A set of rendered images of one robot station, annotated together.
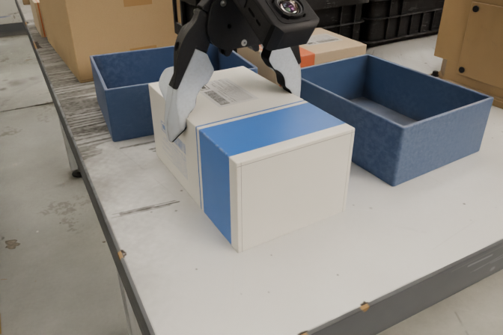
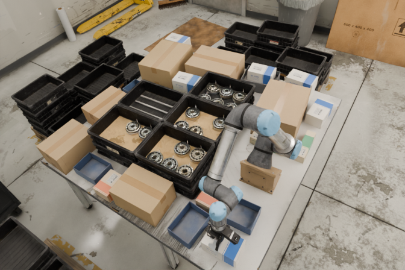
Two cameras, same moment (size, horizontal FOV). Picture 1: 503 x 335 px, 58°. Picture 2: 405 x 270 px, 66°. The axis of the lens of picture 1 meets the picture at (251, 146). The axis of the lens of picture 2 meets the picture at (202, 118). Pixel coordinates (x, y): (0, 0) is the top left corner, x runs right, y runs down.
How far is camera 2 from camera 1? 1.45 m
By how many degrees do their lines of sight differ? 26
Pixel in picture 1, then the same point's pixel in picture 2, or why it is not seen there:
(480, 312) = not seen: hidden behind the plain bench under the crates
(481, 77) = (254, 183)
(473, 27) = (249, 175)
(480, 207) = (266, 234)
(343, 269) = (252, 262)
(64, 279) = (127, 257)
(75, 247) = (119, 241)
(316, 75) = not seen: hidden behind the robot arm
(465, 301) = not seen: hidden behind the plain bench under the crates
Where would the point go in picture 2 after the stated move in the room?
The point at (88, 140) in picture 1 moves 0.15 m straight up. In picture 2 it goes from (183, 252) to (180, 240)
